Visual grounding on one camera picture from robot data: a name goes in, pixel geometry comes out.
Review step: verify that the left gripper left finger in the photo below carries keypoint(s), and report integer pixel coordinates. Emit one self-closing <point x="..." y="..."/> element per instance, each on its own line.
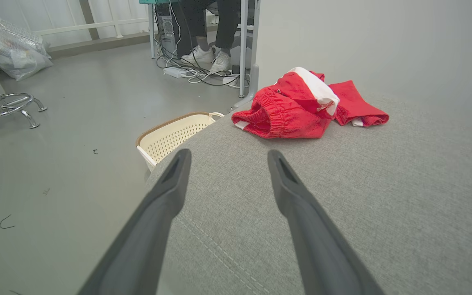
<point x="146" y="237"/>

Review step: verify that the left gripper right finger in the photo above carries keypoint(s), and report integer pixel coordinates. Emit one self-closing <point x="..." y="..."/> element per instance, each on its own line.
<point x="318" y="246"/>

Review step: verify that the red shorts white stripe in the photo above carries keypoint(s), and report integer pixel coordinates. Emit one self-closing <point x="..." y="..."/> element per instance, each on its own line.
<point x="293" y="110"/>

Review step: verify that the cream perforated laundry basket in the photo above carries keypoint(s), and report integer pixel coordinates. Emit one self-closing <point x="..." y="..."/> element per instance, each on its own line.
<point x="170" y="137"/>

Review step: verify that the white power strip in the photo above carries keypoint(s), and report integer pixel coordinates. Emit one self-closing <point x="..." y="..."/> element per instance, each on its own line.
<point x="173" y="72"/>

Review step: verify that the white sneaker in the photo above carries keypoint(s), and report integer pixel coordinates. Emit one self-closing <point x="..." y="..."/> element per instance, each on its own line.
<point x="199" y="55"/>
<point x="221" y="62"/>

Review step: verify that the black computer tower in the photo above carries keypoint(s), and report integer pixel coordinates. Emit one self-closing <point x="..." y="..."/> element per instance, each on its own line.
<point x="166" y="28"/>

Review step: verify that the white window railing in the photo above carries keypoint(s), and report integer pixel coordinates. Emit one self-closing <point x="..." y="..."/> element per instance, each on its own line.
<point x="96" y="25"/>

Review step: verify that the teal desk white legs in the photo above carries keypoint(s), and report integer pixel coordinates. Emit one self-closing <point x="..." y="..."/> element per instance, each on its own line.
<point x="243" y="41"/>

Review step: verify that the clear plastic bag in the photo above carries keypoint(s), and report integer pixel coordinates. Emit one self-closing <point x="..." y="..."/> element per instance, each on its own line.
<point x="14" y="57"/>

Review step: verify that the brown pillar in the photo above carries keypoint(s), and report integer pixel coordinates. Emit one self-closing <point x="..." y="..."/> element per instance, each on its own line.
<point x="88" y="20"/>

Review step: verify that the seated person dark trousers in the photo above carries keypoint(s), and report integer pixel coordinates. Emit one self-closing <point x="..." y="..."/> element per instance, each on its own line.
<point x="228" y="20"/>

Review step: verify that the grey partition end post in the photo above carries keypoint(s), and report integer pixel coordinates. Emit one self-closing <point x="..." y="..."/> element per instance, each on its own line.
<point x="255" y="49"/>

